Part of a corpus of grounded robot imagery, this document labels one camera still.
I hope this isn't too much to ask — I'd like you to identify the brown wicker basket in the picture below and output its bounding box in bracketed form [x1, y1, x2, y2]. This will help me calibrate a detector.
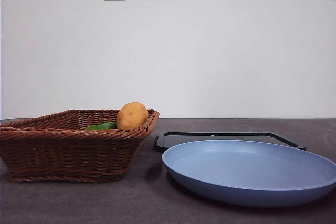
[0, 108, 160, 183]

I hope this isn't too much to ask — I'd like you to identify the yellow-brown potato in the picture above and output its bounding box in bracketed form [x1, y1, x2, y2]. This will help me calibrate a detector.
[116, 102, 149, 130]

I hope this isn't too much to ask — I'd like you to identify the blue round plate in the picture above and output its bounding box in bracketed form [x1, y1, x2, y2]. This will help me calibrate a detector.
[161, 139, 336, 208]

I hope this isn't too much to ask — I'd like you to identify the black flat tray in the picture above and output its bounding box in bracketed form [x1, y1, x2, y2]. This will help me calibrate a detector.
[156, 131, 307, 153]

